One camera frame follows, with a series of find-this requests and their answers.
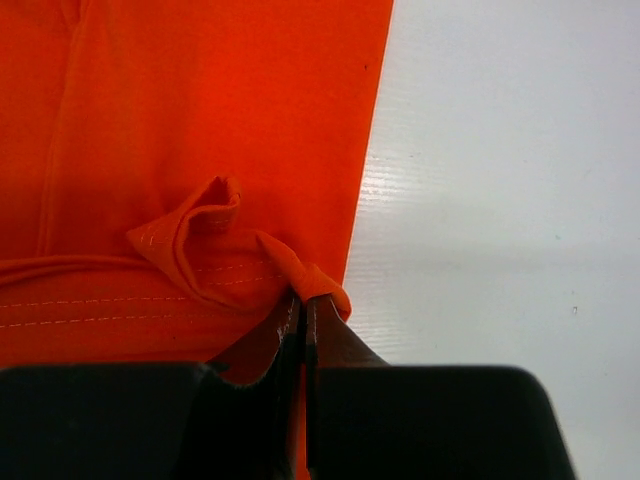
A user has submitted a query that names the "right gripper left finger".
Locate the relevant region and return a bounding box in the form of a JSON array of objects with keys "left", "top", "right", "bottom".
[{"left": 1, "top": 294, "right": 301, "bottom": 479}]

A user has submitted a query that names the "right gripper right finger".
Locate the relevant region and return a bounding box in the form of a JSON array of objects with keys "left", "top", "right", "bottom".
[{"left": 305, "top": 296, "right": 575, "bottom": 479}]

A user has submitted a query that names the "orange t-shirt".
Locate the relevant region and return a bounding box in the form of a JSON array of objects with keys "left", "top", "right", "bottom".
[{"left": 0, "top": 0, "right": 397, "bottom": 480}]

